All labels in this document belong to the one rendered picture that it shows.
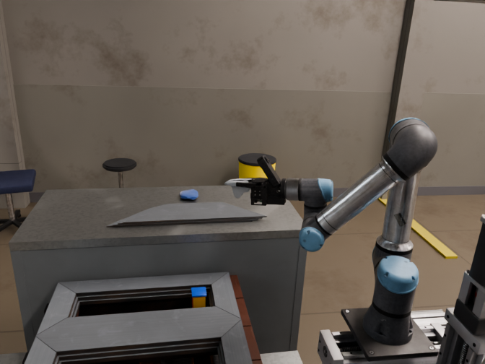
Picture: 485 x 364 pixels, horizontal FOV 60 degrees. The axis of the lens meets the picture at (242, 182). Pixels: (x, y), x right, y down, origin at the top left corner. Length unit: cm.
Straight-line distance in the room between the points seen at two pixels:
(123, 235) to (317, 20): 352
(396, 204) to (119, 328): 107
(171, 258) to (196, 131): 293
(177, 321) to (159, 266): 36
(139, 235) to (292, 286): 78
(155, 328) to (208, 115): 333
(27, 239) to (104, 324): 53
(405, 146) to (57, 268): 149
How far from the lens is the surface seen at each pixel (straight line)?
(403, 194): 136
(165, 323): 168
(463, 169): 601
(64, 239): 193
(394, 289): 133
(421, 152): 121
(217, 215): 200
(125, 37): 463
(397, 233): 141
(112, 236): 191
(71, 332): 171
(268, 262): 201
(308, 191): 136
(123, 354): 163
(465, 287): 119
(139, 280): 193
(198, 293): 178
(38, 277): 204
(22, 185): 422
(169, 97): 464
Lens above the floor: 192
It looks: 20 degrees down
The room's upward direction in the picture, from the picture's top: 2 degrees clockwise
